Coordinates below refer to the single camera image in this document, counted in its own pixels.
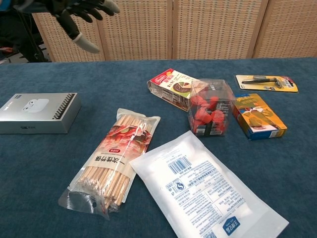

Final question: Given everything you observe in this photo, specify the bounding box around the orange blue snack box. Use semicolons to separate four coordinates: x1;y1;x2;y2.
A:
231;93;288;141

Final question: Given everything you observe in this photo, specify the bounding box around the silver earbuds box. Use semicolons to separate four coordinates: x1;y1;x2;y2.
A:
0;93;82;135

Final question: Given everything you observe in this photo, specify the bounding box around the white plastic pouch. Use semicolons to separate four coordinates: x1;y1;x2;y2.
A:
129;130;290;238

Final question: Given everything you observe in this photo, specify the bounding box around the red white cake box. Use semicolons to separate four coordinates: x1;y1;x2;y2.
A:
148;68;199;112

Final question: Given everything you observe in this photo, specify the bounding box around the blue felt table cover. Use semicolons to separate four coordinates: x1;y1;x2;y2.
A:
0;57;317;238

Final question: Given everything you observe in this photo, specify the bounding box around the black tripod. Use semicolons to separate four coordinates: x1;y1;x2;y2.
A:
14;9;52;63

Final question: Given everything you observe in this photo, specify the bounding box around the yellow razor blister pack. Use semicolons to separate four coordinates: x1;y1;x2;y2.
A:
234;74;299;93

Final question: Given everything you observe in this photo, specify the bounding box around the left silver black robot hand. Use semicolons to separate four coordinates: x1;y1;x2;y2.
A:
14;0;121;54

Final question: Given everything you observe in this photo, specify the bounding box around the bamboo chopsticks plastic pack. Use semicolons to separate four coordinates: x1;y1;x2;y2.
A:
58;108;161;221

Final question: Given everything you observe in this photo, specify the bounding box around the clear box of red clips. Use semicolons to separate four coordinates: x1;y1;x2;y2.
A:
187;78;236;137

